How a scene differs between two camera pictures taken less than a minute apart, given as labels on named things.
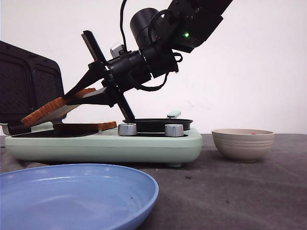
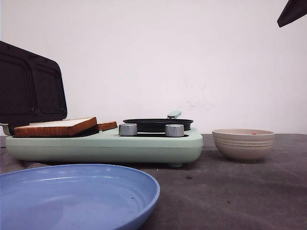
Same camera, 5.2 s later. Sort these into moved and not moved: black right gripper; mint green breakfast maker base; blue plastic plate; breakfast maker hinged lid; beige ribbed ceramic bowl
Moved: black right gripper
Not moved: breakfast maker hinged lid; mint green breakfast maker base; beige ribbed ceramic bowl; blue plastic plate
